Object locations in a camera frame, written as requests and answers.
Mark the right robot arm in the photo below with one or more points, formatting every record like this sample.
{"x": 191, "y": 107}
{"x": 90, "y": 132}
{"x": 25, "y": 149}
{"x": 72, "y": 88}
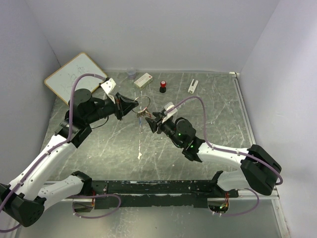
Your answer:
{"x": 253, "y": 167}

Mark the white corner bracket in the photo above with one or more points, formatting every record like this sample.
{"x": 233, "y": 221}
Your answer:
{"x": 234, "y": 73}

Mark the red black stamp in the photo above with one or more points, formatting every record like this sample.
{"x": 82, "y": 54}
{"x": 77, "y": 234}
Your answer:
{"x": 162, "y": 88}

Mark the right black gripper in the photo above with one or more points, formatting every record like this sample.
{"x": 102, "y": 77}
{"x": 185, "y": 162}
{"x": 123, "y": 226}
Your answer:
{"x": 153, "y": 125}

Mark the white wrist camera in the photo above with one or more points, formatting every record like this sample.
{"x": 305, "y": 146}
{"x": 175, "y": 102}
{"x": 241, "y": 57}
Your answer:
{"x": 108, "y": 86}
{"x": 169, "y": 111}

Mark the white plastic clip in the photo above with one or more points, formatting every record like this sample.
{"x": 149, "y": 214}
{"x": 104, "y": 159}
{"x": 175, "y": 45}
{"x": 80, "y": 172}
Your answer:
{"x": 193, "y": 86}

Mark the small whiteboard wooden frame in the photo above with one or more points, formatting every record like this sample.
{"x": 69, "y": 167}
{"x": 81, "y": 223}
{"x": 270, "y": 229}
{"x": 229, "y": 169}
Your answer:
{"x": 61, "y": 81}

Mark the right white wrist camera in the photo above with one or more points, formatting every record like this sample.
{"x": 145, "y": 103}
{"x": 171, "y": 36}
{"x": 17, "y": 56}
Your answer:
{"x": 169, "y": 111}

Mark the silver keys bunch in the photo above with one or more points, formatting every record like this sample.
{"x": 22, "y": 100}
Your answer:
{"x": 144, "y": 113}

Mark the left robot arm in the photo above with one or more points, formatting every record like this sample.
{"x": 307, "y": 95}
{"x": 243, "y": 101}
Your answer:
{"x": 26, "y": 198}

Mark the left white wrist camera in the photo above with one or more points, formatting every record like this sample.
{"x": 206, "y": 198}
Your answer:
{"x": 108, "y": 86}

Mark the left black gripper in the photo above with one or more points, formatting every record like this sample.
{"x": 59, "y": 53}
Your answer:
{"x": 123, "y": 105}

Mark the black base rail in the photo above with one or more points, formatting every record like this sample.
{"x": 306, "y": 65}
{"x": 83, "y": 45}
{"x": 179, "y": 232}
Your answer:
{"x": 193, "y": 193}

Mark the white cardboard box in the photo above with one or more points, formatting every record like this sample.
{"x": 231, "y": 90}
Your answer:
{"x": 143, "y": 81}

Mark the clear plastic cup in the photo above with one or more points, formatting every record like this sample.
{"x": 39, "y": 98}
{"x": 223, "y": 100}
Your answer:
{"x": 131, "y": 73}

